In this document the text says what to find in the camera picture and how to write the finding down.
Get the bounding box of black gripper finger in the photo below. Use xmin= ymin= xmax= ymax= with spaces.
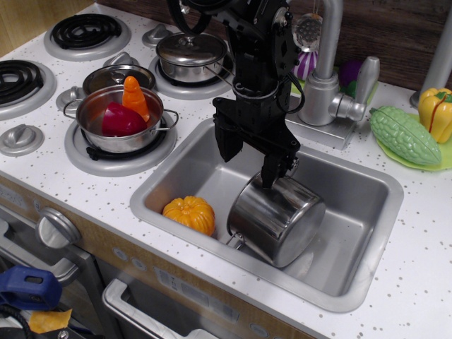
xmin=261 ymin=154 xmax=285 ymax=189
xmin=215 ymin=122 xmax=243 ymax=162

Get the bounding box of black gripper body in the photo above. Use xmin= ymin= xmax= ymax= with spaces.
xmin=213 ymin=81 xmax=300 ymax=177

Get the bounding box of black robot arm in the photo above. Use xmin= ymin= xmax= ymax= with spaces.
xmin=167 ymin=1 xmax=305 ymax=189

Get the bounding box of steel pot lid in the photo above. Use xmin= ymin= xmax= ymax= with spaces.
xmin=83 ymin=64 xmax=156 ymax=95

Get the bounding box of back right stove burner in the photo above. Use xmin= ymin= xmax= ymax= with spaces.
xmin=148 ymin=56 xmax=231 ymax=100

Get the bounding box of stove burner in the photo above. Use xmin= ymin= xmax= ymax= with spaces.
xmin=1 ymin=60 xmax=57 ymax=121
xmin=44 ymin=13 xmax=131 ymax=62
xmin=64 ymin=122 xmax=177 ymax=177
xmin=148 ymin=56 xmax=231 ymax=100

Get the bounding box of silver toy faucet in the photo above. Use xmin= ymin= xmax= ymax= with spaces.
xmin=286 ymin=0 xmax=380 ymax=150

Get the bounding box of purple white toy vegetable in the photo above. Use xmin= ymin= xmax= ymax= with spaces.
xmin=293 ymin=52 xmax=318 ymax=81

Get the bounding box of orange toy pumpkin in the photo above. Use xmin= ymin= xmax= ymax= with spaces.
xmin=162 ymin=196 xmax=215 ymax=236

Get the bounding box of lidded steel saucepan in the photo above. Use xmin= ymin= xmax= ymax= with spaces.
xmin=156 ymin=33 xmax=232 ymax=85

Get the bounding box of front stove burner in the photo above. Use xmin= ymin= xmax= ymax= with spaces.
xmin=64 ymin=122 xmax=177 ymax=177

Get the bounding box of clear faceted ball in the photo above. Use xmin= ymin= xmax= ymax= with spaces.
xmin=292 ymin=13 xmax=323 ymax=52

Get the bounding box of purple toy eggplant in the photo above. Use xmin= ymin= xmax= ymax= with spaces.
xmin=338 ymin=59 xmax=363 ymax=87

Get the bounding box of orange toy carrot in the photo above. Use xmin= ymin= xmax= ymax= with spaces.
xmin=122 ymin=76 xmax=150 ymax=122

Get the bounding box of red toy pepper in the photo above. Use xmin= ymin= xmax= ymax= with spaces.
xmin=102 ymin=102 xmax=148 ymax=137

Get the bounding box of silver stove knob back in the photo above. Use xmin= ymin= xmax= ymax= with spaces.
xmin=141 ymin=23 xmax=173 ymax=48

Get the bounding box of silver stove knob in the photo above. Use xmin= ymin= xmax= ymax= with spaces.
xmin=1 ymin=124 xmax=44 ymax=157
xmin=141 ymin=23 xmax=173 ymax=48
xmin=56 ymin=86 xmax=86 ymax=115
xmin=103 ymin=52 xmax=140 ymax=67

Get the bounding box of green toy bitter melon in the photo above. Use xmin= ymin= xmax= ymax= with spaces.
xmin=369 ymin=106 xmax=442 ymax=165

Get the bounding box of silver stove knob centre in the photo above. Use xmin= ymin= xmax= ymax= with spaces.
xmin=103 ymin=52 xmax=140 ymax=67

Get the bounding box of silver stove knob middle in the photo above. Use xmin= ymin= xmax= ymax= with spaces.
xmin=56 ymin=86 xmax=86 ymax=115

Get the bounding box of light green plate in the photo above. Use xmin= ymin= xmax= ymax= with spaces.
xmin=370 ymin=107 xmax=451 ymax=171

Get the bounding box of yellow toy bell pepper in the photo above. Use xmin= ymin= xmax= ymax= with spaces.
xmin=418 ymin=88 xmax=451 ymax=143

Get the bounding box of back left stove burner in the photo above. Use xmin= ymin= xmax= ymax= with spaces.
xmin=44 ymin=13 xmax=131 ymax=62

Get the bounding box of grey vertical pole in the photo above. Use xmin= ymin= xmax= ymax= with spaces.
xmin=410 ymin=10 xmax=452 ymax=108

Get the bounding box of silver oven dial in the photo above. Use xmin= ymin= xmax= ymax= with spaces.
xmin=35 ymin=207 xmax=82 ymax=249

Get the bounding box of silver stove knob front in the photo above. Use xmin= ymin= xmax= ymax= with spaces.
xmin=1 ymin=124 xmax=44 ymax=157

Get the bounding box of far left stove burner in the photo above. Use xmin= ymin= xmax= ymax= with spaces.
xmin=1 ymin=60 xmax=57 ymax=121

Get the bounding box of blue clamp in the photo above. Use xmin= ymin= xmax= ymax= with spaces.
xmin=1 ymin=266 xmax=63 ymax=311

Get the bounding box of yellow cloth scrap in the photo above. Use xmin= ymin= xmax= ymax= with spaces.
xmin=28 ymin=309 xmax=73 ymax=334

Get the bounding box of steel pot with handles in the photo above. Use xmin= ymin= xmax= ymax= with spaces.
xmin=71 ymin=85 xmax=179 ymax=154

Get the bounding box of dishwasher door handle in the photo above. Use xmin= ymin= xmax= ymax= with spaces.
xmin=102 ymin=278 xmax=226 ymax=338

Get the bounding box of silver oven door handle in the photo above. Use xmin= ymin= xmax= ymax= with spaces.
xmin=1 ymin=206 xmax=100 ymax=287

